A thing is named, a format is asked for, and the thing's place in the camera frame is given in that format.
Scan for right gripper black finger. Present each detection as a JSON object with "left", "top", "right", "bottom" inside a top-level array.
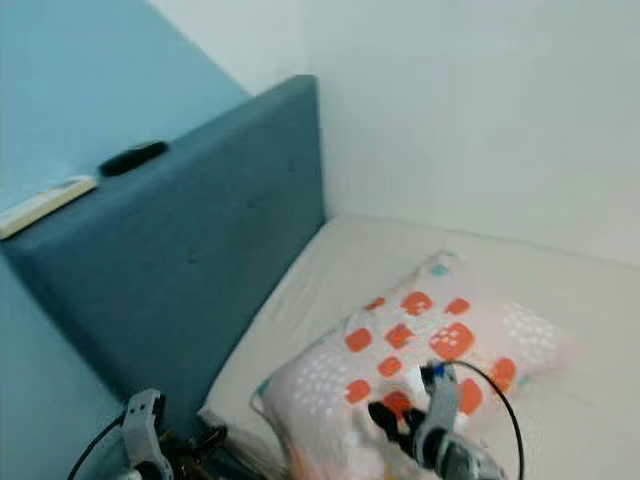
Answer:
[{"left": 367, "top": 399, "right": 403, "bottom": 439}]

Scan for pink pillow orange patches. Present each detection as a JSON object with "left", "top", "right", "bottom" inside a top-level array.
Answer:
[{"left": 252, "top": 250, "right": 576, "bottom": 480}]

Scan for beige sheeted bed mattress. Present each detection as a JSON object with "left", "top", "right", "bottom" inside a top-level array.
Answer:
[{"left": 200, "top": 213, "right": 640, "bottom": 480}]

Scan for teal upholstered headboard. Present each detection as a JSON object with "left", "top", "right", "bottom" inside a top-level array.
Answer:
[{"left": 2, "top": 75, "right": 327, "bottom": 441}]

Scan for cream white remote control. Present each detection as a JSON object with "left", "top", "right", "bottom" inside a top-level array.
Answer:
[{"left": 0, "top": 176, "right": 99, "bottom": 239}]

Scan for flat black case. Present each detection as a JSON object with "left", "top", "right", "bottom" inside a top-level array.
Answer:
[{"left": 100, "top": 141, "right": 169, "bottom": 178}]

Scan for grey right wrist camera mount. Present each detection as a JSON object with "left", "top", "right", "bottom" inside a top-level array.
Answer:
[{"left": 420, "top": 365, "right": 463, "bottom": 446}]

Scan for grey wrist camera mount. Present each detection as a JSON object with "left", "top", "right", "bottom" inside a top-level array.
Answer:
[
  {"left": 420, "top": 365, "right": 463, "bottom": 446},
  {"left": 123, "top": 389, "right": 167, "bottom": 469}
]

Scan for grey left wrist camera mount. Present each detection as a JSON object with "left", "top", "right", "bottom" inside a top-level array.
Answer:
[{"left": 123, "top": 389, "right": 167, "bottom": 469}]

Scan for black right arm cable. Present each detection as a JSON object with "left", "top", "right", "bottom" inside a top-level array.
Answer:
[{"left": 435, "top": 360, "right": 526, "bottom": 480}]

